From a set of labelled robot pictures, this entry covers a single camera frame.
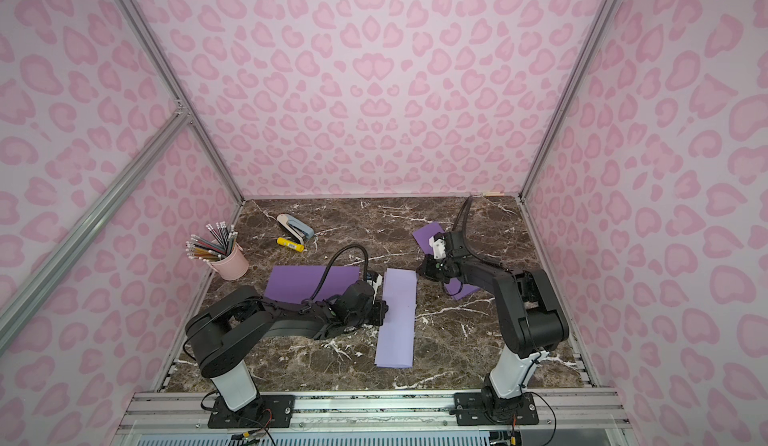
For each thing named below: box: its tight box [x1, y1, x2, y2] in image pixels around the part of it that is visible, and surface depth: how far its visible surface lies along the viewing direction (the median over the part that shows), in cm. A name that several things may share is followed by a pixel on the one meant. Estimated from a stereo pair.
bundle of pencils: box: [186, 221, 238, 263], surface depth 92 cm
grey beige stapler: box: [277, 213, 315, 245], surface depth 109 cm
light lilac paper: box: [374, 268, 417, 369], surface depth 87 cm
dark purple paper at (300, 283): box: [264, 266, 360, 303], surface depth 101 cm
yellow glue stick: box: [276, 237, 305, 253], surface depth 106 cm
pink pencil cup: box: [207, 243, 249, 281], surface depth 95 cm
